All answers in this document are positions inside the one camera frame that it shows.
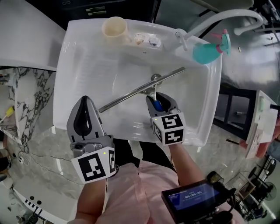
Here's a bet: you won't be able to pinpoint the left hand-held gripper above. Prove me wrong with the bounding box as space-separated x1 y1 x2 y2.
66 95 117 184

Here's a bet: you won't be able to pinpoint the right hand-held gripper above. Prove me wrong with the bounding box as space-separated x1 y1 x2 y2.
145 92 187 146

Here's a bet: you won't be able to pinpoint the metal squeegee with blue handle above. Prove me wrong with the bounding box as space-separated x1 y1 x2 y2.
98 66 187 114

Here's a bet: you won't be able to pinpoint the person's left forearm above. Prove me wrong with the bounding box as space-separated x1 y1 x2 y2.
75 176 110 224

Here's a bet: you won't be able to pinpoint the person's right forearm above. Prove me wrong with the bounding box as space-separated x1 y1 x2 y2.
168 142 207 187

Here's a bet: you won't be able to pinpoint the metal sink drain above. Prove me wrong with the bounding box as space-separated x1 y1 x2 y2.
150 73 163 84

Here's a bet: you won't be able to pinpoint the white plastic sink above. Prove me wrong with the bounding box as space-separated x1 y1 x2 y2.
52 19 223 147

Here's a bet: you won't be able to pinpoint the person's black trousers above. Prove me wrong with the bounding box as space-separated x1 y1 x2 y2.
112 138 176 172

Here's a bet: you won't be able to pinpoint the marble-patterned counter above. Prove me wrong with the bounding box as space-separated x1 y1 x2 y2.
0 66 56 145

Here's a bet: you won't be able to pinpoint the small clear shell-shaped dish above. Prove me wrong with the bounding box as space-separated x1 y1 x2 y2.
134 33 146 46
148 36 162 48

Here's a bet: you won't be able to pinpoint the teal spray bottle pink trigger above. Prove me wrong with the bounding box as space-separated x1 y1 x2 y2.
192 29 232 65

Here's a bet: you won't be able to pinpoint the yellow plug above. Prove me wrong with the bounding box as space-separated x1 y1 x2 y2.
2 106 15 120

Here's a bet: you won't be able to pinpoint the black glass-door cabinet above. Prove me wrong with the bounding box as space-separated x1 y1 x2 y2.
213 84 263 141

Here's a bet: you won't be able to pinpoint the white striped fixture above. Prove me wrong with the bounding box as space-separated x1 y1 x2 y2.
10 181 85 224

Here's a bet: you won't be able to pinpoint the person's pink clothing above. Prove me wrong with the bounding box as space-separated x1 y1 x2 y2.
102 161 242 224

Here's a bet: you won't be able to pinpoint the beige plastic cup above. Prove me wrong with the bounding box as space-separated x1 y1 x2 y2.
101 16 132 46

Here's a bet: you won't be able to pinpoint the black monitor with screen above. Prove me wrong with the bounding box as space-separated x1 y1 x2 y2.
161 178 236 224

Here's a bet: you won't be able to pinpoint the white side cabinet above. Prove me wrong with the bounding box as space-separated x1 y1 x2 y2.
244 89 280 160

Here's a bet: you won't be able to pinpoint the black drawer cabinet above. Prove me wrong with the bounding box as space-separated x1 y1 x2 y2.
46 0 161 31

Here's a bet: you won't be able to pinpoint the white curved faucet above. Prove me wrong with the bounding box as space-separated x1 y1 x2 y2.
175 9 264 51

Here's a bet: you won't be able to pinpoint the white glossy counter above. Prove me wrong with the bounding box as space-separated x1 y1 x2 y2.
0 0 67 72

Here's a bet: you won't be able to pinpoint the black standing fan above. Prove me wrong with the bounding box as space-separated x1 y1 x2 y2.
261 181 277 203

